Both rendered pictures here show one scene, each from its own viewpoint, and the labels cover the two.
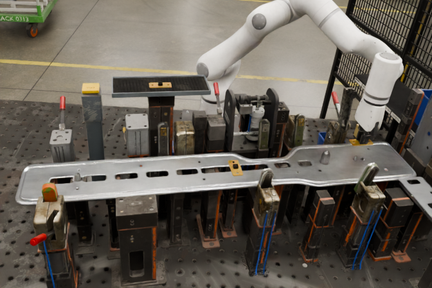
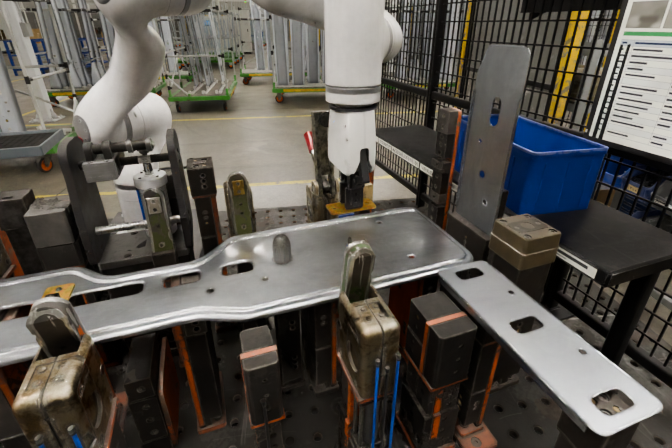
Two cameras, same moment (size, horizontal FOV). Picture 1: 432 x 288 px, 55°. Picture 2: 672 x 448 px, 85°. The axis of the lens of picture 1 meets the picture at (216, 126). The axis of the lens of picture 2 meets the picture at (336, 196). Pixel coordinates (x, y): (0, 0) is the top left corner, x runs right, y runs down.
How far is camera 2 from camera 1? 1.00 m
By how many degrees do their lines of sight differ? 9
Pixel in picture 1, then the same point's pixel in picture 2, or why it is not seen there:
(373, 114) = (349, 130)
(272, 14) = not seen: outside the picture
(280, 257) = not seen: outside the picture
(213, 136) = (43, 238)
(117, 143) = not seen: outside the picture
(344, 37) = not seen: outside the picture
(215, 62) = (95, 110)
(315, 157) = (267, 251)
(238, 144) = (124, 250)
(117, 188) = not seen: outside the picture
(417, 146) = (466, 204)
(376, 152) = (393, 225)
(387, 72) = (353, 16)
